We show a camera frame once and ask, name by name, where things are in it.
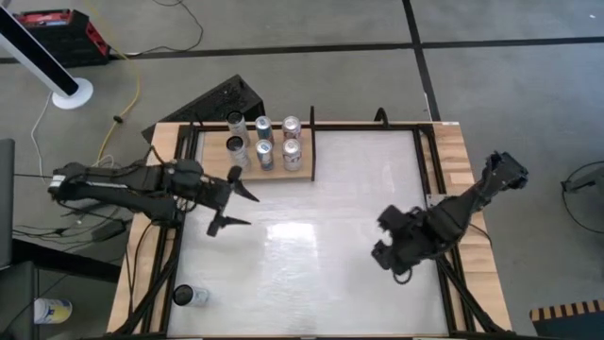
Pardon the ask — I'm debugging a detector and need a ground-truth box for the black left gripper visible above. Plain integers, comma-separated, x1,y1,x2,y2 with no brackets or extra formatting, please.
194,164,260,238

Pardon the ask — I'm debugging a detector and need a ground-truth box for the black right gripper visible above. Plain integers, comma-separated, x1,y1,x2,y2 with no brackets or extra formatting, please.
370,203,445,277

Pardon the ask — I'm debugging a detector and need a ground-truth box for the white Celsius tropical can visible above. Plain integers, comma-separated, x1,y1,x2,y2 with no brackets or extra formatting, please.
225,135,252,172
225,110,251,143

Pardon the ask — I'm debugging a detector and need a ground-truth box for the blue Red Bull can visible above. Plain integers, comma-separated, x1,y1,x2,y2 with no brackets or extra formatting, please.
254,115,276,145
254,139,276,172

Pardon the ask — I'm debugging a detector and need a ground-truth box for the silver Diet Coke can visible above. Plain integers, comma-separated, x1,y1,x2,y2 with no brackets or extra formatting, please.
281,115,302,142
281,138,303,173

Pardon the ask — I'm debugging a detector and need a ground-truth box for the white Celsius peach can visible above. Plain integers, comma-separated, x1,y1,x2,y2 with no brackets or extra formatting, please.
172,283,210,308

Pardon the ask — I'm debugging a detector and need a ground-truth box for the wooden shelf board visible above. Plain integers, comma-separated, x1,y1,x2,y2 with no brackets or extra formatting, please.
200,129,316,183

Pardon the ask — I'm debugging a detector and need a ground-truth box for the black perforated metal panel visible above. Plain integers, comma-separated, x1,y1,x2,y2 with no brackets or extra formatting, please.
140,74,266,143

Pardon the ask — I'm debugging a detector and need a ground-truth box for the black power adapter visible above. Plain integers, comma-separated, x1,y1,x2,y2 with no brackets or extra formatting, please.
90,217,127,243

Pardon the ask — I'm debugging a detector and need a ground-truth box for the white floor stand black panel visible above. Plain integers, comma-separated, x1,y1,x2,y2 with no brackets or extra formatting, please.
0,4,94,111

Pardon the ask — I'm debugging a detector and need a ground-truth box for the black yellow striped object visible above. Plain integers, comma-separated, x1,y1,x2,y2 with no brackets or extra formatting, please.
528,299,604,340

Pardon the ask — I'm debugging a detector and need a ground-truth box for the white yellow canister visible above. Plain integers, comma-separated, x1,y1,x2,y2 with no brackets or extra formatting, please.
32,297,75,326

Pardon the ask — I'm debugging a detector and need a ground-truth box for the red black tool case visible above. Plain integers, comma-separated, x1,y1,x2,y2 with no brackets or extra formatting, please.
12,8,112,68

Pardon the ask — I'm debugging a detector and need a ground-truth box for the yellow floor cable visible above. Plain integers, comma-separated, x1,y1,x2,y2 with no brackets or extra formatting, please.
92,46,143,164

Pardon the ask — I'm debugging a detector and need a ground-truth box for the black floor cable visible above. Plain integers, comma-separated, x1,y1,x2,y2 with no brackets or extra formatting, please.
120,0,205,59

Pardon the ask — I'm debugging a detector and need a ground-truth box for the black looped cable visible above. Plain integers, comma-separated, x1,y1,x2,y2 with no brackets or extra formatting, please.
560,160,604,236

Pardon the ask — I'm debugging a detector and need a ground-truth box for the white floor cable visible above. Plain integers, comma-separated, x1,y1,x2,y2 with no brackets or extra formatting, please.
28,92,117,179

